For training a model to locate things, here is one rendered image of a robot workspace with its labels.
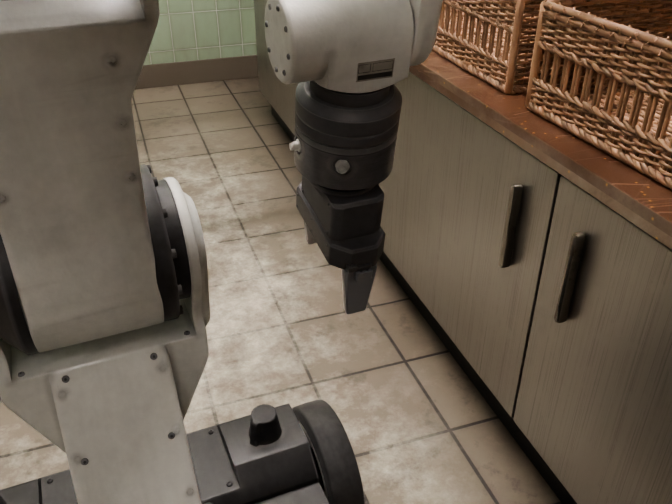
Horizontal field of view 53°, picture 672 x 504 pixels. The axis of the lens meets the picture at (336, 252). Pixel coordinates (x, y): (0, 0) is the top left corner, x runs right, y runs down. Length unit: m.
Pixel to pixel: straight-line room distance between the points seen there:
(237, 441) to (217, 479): 0.06
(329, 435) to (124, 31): 0.68
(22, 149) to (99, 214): 0.07
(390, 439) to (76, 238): 0.84
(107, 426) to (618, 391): 0.61
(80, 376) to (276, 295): 1.00
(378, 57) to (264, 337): 1.02
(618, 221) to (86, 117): 0.60
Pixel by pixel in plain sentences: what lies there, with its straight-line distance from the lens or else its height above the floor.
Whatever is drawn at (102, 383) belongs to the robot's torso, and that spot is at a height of 0.51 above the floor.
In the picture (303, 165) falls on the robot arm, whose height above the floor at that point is 0.68.
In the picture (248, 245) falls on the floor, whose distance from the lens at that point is 1.79.
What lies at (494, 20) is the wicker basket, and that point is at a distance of 1.12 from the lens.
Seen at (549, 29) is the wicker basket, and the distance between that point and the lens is 1.00.
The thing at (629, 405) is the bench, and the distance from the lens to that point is 0.91.
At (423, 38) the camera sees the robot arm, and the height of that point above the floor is 0.79.
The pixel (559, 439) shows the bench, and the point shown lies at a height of 0.17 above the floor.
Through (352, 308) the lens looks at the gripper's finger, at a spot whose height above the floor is 0.54.
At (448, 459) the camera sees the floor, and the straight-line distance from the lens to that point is 1.23.
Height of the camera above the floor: 0.92
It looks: 32 degrees down
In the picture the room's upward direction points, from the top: straight up
